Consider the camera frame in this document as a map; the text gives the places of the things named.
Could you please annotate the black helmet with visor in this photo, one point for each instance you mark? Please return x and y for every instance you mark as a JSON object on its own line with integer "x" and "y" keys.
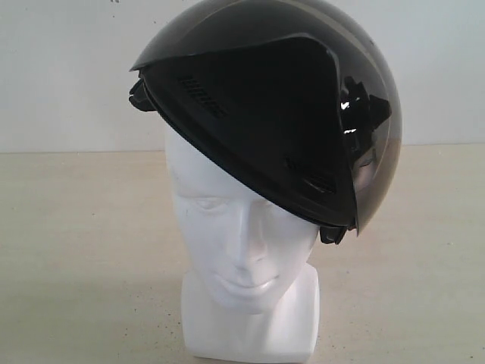
{"x": 292, "y": 98}

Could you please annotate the white mannequin head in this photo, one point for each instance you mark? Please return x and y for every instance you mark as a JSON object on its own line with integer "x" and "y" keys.
{"x": 250, "y": 294}

